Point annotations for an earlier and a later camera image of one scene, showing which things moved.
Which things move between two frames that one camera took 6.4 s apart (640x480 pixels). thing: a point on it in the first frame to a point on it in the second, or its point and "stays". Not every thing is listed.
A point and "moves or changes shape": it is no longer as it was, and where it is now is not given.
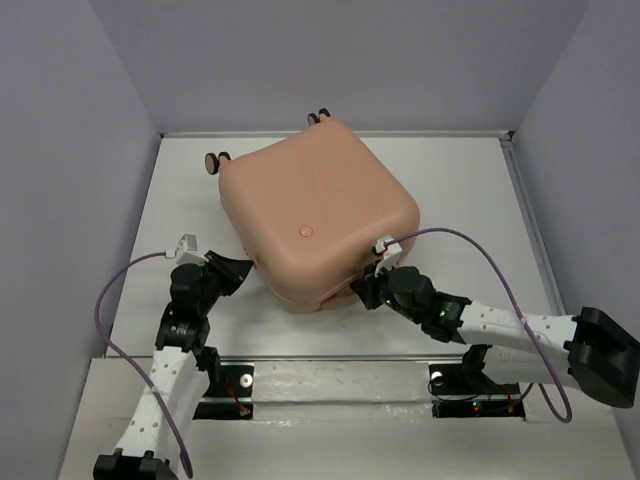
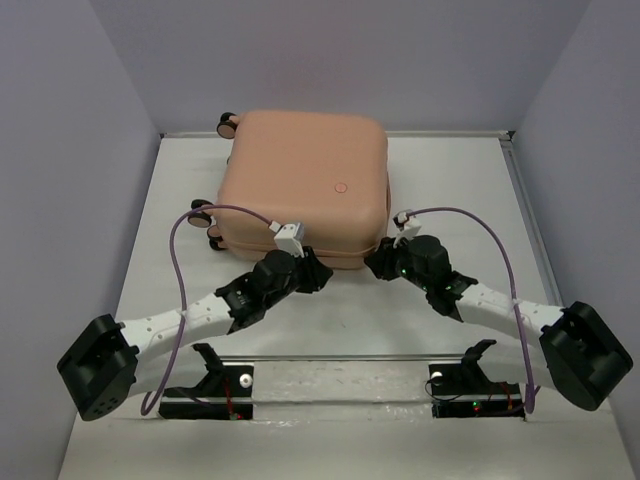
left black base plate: (228, 381) stays
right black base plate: (454, 380) stays
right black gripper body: (389, 298) to (400, 259)
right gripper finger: (369, 291) to (380, 266)
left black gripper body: (211, 291) to (302, 277)
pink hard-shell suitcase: (318, 211) moves or changes shape
